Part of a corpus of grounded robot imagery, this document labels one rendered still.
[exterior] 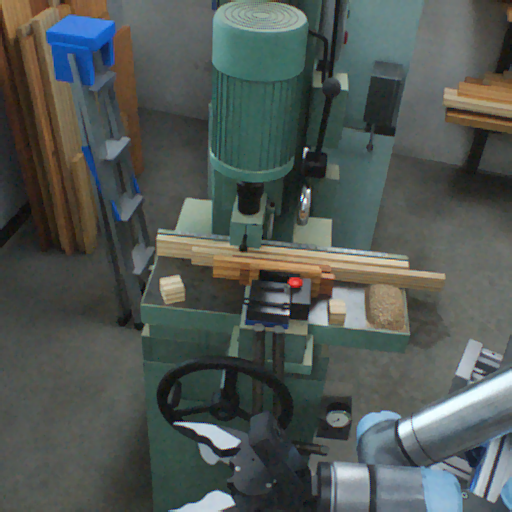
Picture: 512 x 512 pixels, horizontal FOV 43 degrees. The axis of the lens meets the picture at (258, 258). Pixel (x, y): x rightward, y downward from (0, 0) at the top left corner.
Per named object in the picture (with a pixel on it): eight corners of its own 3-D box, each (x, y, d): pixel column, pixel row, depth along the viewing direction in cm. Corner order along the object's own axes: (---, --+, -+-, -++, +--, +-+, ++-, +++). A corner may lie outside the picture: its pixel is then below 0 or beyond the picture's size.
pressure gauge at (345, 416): (322, 430, 158) (326, 409, 153) (322, 418, 161) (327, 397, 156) (348, 433, 158) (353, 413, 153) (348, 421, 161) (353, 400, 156)
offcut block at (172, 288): (165, 304, 147) (164, 291, 144) (160, 291, 150) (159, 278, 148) (184, 300, 148) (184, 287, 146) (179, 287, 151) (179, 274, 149)
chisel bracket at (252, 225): (228, 251, 149) (230, 221, 144) (236, 215, 160) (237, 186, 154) (261, 255, 149) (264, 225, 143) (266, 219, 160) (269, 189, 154)
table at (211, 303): (129, 354, 143) (128, 335, 139) (159, 264, 166) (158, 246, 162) (409, 386, 141) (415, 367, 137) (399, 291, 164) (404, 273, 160)
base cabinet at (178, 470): (151, 515, 203) (139, 362, 158) (185, 373, 248) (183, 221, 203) (296, 533, 202) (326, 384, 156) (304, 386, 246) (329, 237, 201)
